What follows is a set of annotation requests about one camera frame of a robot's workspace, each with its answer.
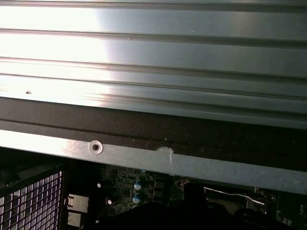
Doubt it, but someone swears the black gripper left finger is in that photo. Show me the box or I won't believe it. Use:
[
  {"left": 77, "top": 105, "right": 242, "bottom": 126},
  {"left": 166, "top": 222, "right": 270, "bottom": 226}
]
[{"left": 95, "top": 182, "right": 196, "bottom": 230}]

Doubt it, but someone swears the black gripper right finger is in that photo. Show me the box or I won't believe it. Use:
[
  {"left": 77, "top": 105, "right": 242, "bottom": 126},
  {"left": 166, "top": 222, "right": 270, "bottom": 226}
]
[{"left": 195, "top": 182, "right": 307, "bottom": 230}]

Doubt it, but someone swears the metal socket cover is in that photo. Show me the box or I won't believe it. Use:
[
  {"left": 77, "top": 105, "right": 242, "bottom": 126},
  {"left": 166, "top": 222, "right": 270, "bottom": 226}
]
[{"left": 203, "top": 189, "right": 269, "bottom": 215}]

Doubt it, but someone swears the wire locking lever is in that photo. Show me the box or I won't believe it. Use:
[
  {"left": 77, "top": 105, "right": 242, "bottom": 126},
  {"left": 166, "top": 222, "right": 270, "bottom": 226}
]
[{"left": 203, "top": 186, "right": 266, "bottom": 206}]

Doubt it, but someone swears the CPU socket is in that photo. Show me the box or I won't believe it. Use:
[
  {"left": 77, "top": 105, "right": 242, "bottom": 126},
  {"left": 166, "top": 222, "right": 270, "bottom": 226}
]
[{"left": 175, "top": 179, "right": 276, "bottom": 216}]

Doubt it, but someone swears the green motherboard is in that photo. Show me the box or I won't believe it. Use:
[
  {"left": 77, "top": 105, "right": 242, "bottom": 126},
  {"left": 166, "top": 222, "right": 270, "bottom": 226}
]
[{"left": 64, "top": 162, "right": 307, "bottom": 230}]

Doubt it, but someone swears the silver port block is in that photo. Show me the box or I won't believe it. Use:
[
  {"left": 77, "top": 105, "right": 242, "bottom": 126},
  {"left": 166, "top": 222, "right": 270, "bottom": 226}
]
[
  {"left": 64, "top": 194, "right": 89, "bottom": 213},
  {"left": 67, "top": 212, "right": 83, "bottom": 227}
]

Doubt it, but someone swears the open PC case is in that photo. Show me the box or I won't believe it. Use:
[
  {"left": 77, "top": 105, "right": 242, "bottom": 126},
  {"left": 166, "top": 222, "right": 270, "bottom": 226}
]
[{"left": 0, "top": 97, "right": 307, "bottom": 230}]

